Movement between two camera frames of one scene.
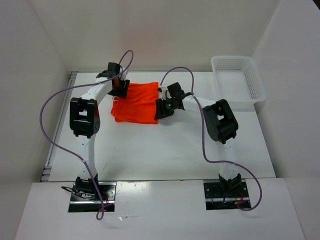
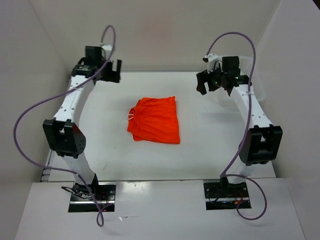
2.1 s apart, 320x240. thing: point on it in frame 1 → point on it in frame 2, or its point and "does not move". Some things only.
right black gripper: [159, 113] → [204, 77]
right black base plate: [216, 199] does not move
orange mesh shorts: [139, 105] → [154, 119]
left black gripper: [123, 92] → [113, 76]
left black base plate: [108, 191] does not move
